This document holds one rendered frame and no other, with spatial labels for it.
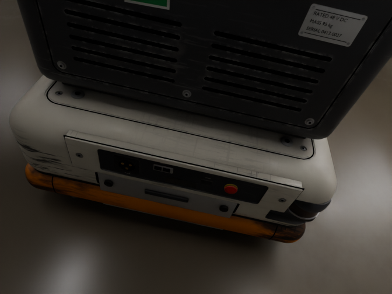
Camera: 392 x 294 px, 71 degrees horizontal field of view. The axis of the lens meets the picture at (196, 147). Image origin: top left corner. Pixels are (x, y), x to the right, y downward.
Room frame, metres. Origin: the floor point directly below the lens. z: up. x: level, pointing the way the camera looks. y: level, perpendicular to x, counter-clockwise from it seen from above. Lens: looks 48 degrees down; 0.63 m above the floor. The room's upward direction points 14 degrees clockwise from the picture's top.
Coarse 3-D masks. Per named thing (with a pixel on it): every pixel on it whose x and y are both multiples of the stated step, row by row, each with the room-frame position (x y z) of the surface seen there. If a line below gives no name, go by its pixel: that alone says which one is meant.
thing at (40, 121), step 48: (48, 96) 0.35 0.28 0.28; (96, 96) 0.38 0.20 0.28; (48, 144) 0.28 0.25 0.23; (144, 144) 0.30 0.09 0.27; (192, 144) 0.32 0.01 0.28; (240, 144) 0.35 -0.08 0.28; (288, 144) 0.37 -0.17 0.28; (96, 192) 0.28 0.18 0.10; (144, 192) 0.28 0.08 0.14; (192, 192) 0.28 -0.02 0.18; (288, 240) 0.29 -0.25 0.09
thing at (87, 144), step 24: (72, 144) 0.27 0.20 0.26; (96, 144) 0.28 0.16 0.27; (120, 144) 0.29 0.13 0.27; (96, 168) 0.27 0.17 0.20; (120, 168) 0.28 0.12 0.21; (144, 168) 0.28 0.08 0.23; (168, 168) 0.28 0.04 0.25; (192, 168) 0.28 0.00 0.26; (216, 168) 0.29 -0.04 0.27; (240, 168) 0.30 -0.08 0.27; (216, 192) 0.28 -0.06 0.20; (240, 192) 0.29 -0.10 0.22; (264, 192) 0.29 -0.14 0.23; (288, 192) 0.28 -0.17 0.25
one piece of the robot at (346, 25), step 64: (64, 0) 0.36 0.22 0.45; (128, 0) 0.36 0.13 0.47; (192, 0) 0.36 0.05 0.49; (256, 0) 0.36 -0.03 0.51; (320, 0) 0.37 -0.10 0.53; (384, 0) 0.37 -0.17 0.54; (64, 64) 0.36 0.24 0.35; (128, 64) 0.36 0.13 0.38; (192, 64) 0.36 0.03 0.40; (256, 64) 0.37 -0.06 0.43; (320, 64) 0.37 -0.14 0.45; (384, 64) 0.38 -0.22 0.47; (320, 128) 0.37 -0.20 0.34
